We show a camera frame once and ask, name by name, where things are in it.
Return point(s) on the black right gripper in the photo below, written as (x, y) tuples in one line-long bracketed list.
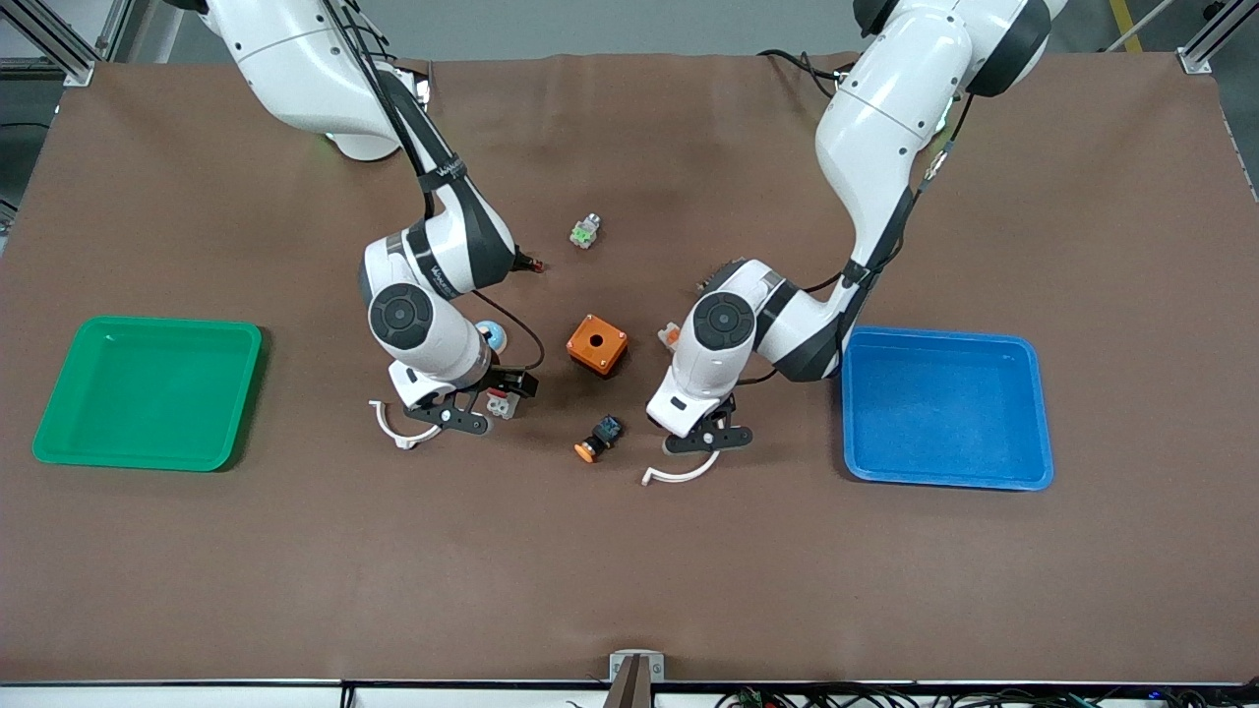
[(510, 380)]

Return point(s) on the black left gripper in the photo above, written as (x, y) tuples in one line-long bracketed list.
[(717, 415)]

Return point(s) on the white red circuit breaker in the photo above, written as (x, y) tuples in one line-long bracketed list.
[(505, 404)]

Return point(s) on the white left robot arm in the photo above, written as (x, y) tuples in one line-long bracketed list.
[(885, 98)]

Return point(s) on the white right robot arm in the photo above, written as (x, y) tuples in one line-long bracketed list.
[(295, 59)]

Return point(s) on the light blue dome button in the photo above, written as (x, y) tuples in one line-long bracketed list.
[(498, 339)]

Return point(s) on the large white curved clamp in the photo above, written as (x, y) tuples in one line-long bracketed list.
[(679, 479)]

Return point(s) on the white orange indicator lamp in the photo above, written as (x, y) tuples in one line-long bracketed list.
[(669, 336)]

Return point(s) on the orange-capped black push button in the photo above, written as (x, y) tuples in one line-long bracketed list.
[(600, 437)]

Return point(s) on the orange button box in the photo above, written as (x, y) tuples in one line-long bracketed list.
[(596, 343)]

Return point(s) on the small white curved clamp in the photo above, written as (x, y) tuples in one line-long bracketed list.
[(386, 425)]

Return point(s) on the black red-tipped pilot lamp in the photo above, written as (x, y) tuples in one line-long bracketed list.
[(533, 264)]

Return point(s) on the brown table mat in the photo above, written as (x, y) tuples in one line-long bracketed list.
[(629, 560)]

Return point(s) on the small green push button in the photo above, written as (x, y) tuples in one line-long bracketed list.
[(585, 232)]

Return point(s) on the blue plastic tray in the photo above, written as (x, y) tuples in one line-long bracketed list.
[(944, 413)]

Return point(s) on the green plastic tray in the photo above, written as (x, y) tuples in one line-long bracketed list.
[(148, 393)]

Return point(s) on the grey metal table bracket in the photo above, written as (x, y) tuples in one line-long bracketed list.
[(618, 667)]

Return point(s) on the dark brown camera post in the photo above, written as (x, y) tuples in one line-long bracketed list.
[(629, 688)]

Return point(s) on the white table edge rail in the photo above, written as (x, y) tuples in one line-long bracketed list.
[(197, 696)]

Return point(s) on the aluminium frame profile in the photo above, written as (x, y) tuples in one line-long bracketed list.
[(1205, 49), (69, 54)]

